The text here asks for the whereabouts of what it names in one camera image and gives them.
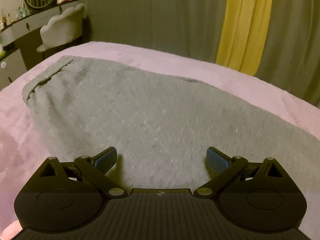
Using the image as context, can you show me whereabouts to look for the grey knit pants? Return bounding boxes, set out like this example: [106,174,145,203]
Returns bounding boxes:
[22,55,320,239]

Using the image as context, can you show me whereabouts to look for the grey curtain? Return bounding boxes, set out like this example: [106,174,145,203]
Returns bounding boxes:
[81,0,319,105]

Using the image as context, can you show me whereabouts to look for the grey vanity desk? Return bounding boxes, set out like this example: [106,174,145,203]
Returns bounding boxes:
[1,1,80,70]

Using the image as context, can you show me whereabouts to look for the pink plush bed blanket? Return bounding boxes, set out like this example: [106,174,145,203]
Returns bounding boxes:
[1,42,319,239]

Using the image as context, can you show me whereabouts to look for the yellow curtain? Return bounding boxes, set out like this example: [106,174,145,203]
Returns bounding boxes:
[216,0,273,76]

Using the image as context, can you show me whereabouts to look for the white shell-back chair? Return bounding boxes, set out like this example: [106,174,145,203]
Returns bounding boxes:
[36,3,85,53]

